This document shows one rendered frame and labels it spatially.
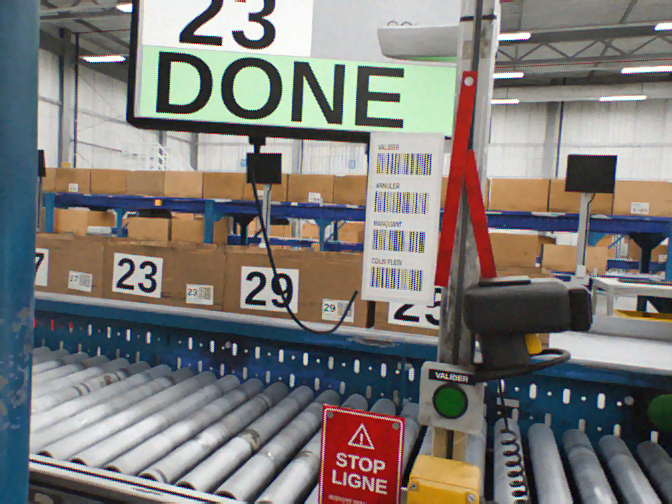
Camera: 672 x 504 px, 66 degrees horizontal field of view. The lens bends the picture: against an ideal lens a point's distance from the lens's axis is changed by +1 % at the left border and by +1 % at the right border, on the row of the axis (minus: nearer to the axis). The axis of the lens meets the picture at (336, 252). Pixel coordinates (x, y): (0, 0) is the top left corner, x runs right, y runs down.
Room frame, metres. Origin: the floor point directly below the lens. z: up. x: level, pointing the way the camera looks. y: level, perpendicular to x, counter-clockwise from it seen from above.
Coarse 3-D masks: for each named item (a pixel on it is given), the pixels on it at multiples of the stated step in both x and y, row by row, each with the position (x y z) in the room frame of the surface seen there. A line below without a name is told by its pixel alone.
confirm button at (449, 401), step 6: (444, 390) 0.54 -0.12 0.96; (450, 390) 0.54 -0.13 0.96; (456, 390) 0.54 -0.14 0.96; (438, 396) 0.54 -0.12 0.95; (444, 396) 0.54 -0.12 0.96; (450, 396) 0.54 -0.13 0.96; (456, 396) 0.54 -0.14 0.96; (462, 396) 0.54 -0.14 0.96; (438, 402) 0.54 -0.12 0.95; (444, 402) 0.54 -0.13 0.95; (450, 402) 0.54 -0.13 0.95; (456, 402) 0.54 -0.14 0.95; (462, 402) 0.54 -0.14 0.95; (438, 408) 0.54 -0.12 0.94; (444, 408) 0.54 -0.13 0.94; (450, 408) 0.54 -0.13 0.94; (456, 408) 0.54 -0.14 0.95; (462, 408) 0.54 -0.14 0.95; (450, 414) 0.54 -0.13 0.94; (456, 414) 0.54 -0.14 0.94
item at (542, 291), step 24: (480, 288) 0.51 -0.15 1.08; (504, 288) 0.50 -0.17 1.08; (528, 288) 0.49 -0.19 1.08; (552, 288) 0.49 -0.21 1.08; (576, 288) 0.48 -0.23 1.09; (480, 312) 0.50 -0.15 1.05; (504, 312) 0.50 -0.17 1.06; (528, 312) 0.49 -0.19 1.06; (552, 312) 0.48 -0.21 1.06; (576, 312) 0.48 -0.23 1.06; (480, 336) 0.52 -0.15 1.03; (504, 336) 0.51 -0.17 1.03; (528, 336) 0.51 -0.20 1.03; (504, 360) 0.51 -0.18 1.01; (528, 360) 0.51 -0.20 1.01
